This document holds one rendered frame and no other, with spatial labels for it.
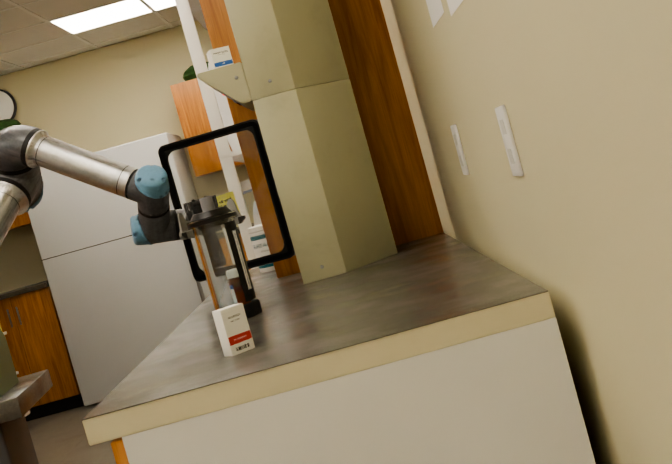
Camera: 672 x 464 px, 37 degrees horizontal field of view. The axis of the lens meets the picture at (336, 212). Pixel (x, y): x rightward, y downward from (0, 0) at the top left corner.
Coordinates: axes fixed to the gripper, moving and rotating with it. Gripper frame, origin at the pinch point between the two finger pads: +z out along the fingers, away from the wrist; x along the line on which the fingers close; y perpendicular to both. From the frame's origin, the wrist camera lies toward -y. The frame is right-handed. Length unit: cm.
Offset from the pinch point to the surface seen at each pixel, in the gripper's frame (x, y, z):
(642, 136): 22, 1, 137
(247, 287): 2.3, -13.7, 7.3
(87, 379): -48, -95, -548
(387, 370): 8, -25, 79
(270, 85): 26.1, 29.4, -23.7
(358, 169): 44, 4, -29
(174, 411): -22, -22, 71
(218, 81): 14.5, 33.8, -26.9
